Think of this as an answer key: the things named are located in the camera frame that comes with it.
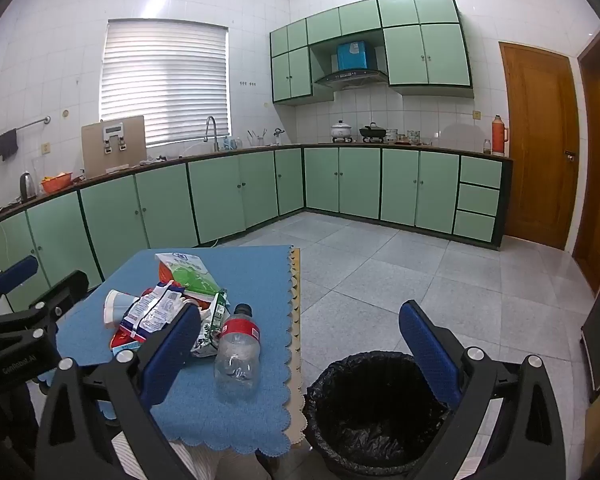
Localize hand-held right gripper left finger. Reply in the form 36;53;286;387
35;302;203;480

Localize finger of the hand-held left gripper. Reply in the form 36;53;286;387
0;270;90;346
0;255;40;318

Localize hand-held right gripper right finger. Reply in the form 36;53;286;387
399;300;566;480

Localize green drink carton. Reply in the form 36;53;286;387
192;287;231;359

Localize white red snack wrapper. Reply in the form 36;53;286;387
111;280;201;356

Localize white paper cup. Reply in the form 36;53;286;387
103;289;141;330

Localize clear plastic bottle red label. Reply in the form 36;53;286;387
214;303;262;404

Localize green and white packet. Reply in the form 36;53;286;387
155;251;220;297

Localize bin with black liner bag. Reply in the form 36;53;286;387
302;351;453;478

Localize orange plastic basin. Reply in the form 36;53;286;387
40;172;75;195

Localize blue scalloped table mat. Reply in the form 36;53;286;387
50;245;306;457

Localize dark hanging towel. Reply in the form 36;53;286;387
0;129;20;162

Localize beige scalloped table cover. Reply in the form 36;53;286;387
285;245;309;448

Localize brown board with metal clip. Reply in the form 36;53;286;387
81;115;147;177

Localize green lower kitchen cabinets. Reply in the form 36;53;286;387
0;144;513;311

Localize green kitchen cabinets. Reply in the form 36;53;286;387
0;144;513;311
270;0;476;107

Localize metal kitchen faucet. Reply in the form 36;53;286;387
203;116;221;153

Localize red thermos flask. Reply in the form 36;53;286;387
491;115;509;157

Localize black wok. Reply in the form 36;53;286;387
358;122;387;143

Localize white window blind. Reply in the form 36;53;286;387
99;19;231;148

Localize black range hood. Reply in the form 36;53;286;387
314;69;390;92

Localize green upper kitchen cabinets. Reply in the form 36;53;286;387
270;0;476;107

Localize metal towel rail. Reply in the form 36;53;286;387
0;116;52;142

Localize brown wooden door with handle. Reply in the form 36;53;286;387
499;41;581;251

